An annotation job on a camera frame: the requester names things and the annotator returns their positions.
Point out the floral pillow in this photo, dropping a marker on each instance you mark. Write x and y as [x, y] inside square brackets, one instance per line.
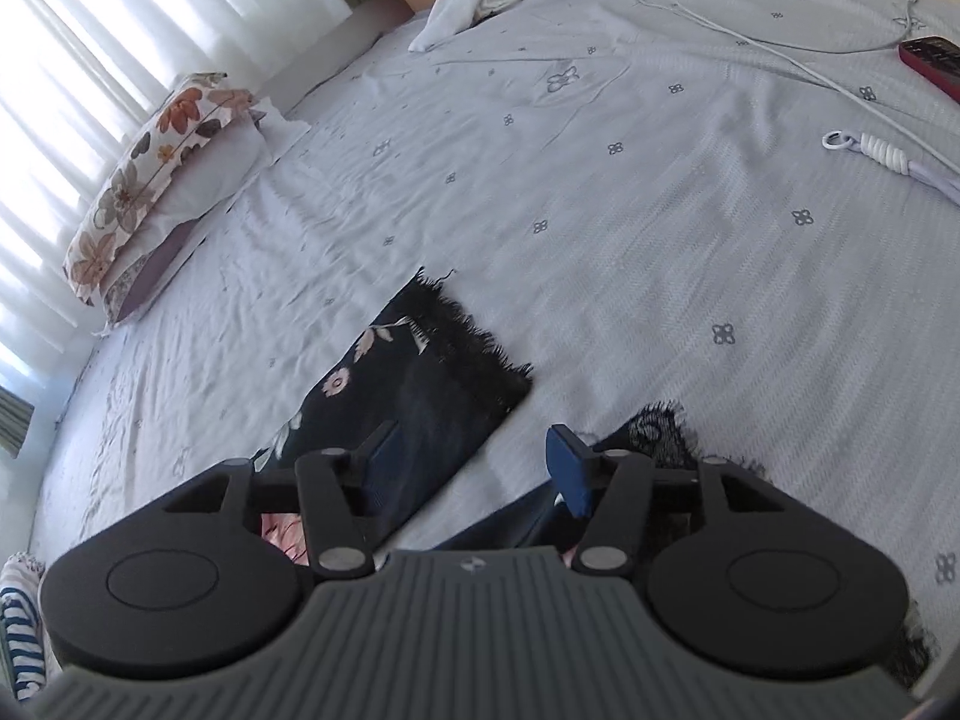
[142, 172]

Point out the bed with grey patterned sheet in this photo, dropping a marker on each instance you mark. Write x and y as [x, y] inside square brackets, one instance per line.
[600, 240]

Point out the blue striped blanket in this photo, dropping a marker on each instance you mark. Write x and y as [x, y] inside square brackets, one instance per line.
[16, 615]

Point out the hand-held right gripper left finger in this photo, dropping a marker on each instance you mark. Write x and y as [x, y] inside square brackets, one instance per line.
[381, 461]

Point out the red phone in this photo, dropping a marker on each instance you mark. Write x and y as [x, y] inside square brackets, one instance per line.
[934, 60]

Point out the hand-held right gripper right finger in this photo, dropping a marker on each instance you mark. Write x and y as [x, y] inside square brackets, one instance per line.
[568, 474]

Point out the purple and white pillow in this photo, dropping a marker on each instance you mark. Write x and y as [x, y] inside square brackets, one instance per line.
[217, 172]

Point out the white sheer curtain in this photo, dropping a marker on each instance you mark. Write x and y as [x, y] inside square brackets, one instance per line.
[112, 37]

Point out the black floral pants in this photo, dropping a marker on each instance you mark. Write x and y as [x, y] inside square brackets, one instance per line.
[420, 382]

